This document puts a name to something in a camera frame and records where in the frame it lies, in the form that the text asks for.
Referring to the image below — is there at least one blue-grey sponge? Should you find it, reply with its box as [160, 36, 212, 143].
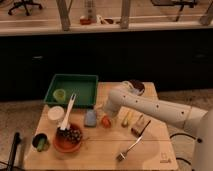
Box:
[84, 110, 97, 127]

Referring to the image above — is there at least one silver fork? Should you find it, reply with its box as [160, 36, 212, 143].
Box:
[116, 136, 142, 162]

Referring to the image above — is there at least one red-orange apple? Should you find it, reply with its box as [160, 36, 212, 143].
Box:
[101, 116, 111, 128]

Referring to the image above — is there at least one dark mug with green item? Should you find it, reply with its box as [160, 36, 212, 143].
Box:
[32, 133, 49, 152]

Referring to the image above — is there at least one yellow banana piece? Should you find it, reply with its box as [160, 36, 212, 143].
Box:
[121, 111, 133, 127]

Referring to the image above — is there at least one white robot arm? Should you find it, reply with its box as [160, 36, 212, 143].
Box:
[101, 80, 213, 171]

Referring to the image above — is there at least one red object on shelf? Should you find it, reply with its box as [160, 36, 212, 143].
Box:
[79, 16, 92, 25]

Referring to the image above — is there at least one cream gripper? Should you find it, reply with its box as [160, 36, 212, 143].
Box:
[95, 100, 119, 119]

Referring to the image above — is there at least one white round lid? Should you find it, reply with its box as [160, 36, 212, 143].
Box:
[47, 106, 64, 121]

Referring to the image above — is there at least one wooden shelf rail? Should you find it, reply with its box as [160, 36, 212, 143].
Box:
[0, 21, 213, 36]

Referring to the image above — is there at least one black stand left edge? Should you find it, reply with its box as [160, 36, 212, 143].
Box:
[6, 132, 21, 171]

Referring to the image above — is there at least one dark bowl with cloth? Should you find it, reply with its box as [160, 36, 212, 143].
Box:
[130, 79, 145, 96]

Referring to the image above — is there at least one orange bowl with grapes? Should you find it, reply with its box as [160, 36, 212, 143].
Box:
[53, 123, 83, 153]

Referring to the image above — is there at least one green plastic tray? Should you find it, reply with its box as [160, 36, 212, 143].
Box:
[44, 74, 98, 108]

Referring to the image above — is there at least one black cable on floor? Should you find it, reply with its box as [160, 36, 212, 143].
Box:
[169, 132, 201, 171]

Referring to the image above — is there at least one light green cup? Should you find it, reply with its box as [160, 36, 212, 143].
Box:
[53, 89, 66, 103]

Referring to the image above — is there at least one black office chair base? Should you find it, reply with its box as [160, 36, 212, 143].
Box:
[8, 0, 43, 16]

